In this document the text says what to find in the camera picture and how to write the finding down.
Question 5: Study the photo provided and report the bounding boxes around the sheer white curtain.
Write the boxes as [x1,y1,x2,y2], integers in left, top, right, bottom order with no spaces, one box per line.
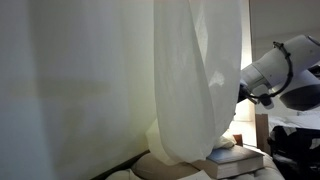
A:
[30,0,242,167]

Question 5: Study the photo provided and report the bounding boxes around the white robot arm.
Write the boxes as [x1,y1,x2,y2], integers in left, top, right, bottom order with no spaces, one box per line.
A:
[238,35,320,111]

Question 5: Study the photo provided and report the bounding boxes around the cream tufted cushion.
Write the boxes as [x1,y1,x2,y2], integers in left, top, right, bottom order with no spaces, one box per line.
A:
[105,153,285,180]

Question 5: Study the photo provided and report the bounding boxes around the blue black Borges book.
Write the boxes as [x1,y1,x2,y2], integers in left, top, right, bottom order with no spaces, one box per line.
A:
[192,145,263,179]

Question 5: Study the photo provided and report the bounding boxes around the dark bed with bedding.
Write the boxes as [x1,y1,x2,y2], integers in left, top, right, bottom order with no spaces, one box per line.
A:
[268,111,320,180]

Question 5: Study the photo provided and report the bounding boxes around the wooden bed post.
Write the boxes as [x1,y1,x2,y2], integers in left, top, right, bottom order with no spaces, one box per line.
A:
[255,114,270,154]

